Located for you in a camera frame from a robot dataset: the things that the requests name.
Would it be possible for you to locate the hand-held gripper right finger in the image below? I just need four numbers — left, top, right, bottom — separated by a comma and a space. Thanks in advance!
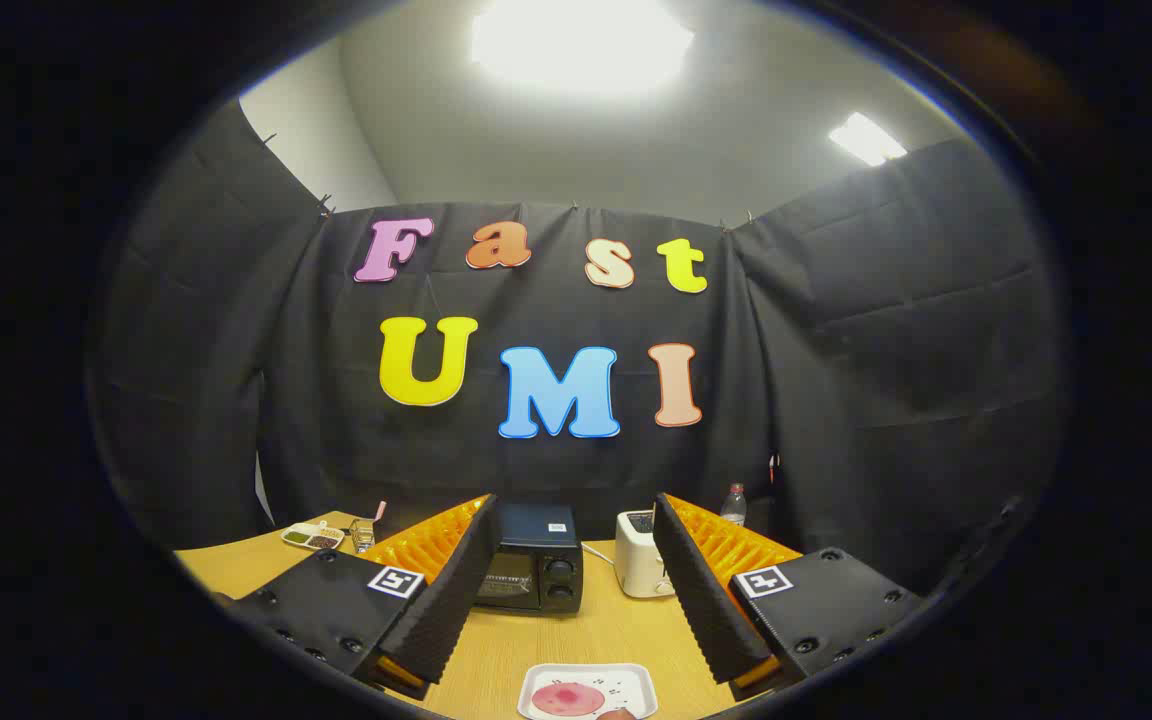
652, 492, 923, 701

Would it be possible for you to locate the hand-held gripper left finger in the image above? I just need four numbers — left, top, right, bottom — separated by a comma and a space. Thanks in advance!
221, 493, 503, 701

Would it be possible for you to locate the white square food tray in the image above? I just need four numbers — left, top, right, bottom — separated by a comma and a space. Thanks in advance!
517, 662, 659, 720

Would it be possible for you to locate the black toaster oven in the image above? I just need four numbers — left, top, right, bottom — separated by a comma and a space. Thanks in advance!
473, 503, 585, 615

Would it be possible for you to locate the pink round ham slice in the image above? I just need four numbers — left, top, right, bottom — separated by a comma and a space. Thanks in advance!
530, 682, 607, 718

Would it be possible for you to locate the white pop-up toaster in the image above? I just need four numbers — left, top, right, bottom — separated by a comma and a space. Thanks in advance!
614, 510, 677, 599

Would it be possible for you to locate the white divided seed dish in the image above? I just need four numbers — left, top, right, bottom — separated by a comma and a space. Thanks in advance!
281, 521, 345, 552

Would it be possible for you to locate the black backdrop cloth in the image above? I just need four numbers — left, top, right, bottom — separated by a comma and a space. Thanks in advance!
86, 100, 1072, 591

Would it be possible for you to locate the small ceiling light panel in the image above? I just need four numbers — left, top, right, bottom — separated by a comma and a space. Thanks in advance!
828, 112, 909, 167

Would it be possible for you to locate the large ceiling light panel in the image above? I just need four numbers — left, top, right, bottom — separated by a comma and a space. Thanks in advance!
471, 0, 697, 96

